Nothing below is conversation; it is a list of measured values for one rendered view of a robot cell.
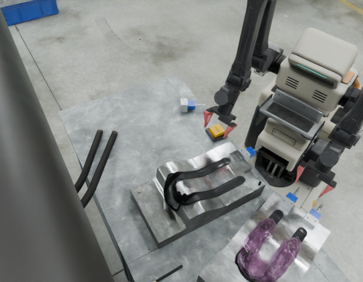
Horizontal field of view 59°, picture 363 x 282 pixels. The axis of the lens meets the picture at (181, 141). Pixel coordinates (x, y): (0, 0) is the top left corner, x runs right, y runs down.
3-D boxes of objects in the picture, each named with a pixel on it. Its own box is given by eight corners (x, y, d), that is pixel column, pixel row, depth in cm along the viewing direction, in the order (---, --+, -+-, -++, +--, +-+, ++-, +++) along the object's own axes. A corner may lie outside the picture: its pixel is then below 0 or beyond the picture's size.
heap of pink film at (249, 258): (266, 214, 129) (272, 204, 123) (305, 244, 122) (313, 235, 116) (226, 260, 117) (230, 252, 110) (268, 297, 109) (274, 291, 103)
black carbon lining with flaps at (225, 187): (226, 158, 144) (229, 145, 137) (247, 186, 136) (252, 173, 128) (156, 189, 132) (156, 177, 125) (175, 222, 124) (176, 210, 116)
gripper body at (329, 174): (330, 183, 114) (342, 167, 111) (303, 168, 118) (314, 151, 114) (333, 177, 119) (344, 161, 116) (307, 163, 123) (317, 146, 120)
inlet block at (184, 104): (203, 105, 175) (204, 98, 171) (204, 112, 172) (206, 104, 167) (179, 105, 174) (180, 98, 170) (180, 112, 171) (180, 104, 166)
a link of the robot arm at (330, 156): (362, 134, 109) (337, 122, 113) (359, 142, 100) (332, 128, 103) (342, 163, 115) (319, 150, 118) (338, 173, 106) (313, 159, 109)
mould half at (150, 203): (226, 153, 155) (231, 135, 145) (260, 195, 141) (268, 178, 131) (130, 196, 138) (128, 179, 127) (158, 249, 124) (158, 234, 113)
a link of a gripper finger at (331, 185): (323, 203, 117) (337, 184, 112) (305, 192, 119) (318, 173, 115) (326, 197, 122) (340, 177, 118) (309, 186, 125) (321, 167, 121)
